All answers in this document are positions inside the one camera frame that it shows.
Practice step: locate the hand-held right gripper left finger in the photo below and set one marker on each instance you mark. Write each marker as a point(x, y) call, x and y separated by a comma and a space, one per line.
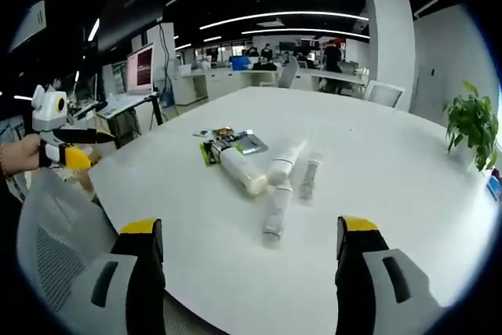
point(137, 272)

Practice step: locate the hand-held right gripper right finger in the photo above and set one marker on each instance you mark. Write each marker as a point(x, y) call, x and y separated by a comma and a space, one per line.
point(364, 272)

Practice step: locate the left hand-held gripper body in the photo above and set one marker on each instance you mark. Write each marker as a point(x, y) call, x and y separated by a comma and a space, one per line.
point(48, 115)

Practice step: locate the green skincare packet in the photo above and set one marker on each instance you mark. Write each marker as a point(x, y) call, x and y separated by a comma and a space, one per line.
point(208, 154)

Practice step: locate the white skincare tube bottle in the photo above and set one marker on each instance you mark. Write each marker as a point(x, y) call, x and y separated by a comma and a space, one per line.
point(286, 162)

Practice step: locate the small gold skincare jar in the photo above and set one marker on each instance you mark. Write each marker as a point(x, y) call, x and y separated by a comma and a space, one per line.
point(223, 131)

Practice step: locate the white skincare bottle beige cap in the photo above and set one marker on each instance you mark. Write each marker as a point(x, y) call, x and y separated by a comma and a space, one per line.
point(241, 170)

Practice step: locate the grey skincare sachet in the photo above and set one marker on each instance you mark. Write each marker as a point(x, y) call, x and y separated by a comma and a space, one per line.
point(251, 143)

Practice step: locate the blue storage bin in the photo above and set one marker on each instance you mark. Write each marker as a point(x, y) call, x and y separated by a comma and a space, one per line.
point(241, 63)

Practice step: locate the person's left hand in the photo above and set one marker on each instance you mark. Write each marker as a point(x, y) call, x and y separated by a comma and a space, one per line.
point(27, 152)

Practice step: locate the standing desk with black legs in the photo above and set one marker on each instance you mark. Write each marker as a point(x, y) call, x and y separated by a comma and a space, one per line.
point(125, 109)

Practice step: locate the grey mesh office chair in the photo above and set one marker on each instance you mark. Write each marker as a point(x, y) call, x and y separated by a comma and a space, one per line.
point(59, 241)

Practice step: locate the computer monitor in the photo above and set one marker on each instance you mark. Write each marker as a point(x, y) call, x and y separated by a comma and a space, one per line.
point(140, 69)

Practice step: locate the blue object at table edge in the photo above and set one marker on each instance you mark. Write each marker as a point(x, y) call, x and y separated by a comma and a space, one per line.
point(495, 185)

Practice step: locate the white office chair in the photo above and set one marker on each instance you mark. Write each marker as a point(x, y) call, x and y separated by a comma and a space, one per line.
point(384, 93)

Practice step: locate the green potted plant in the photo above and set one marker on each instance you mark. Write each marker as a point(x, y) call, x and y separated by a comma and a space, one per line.
point(472, 127)

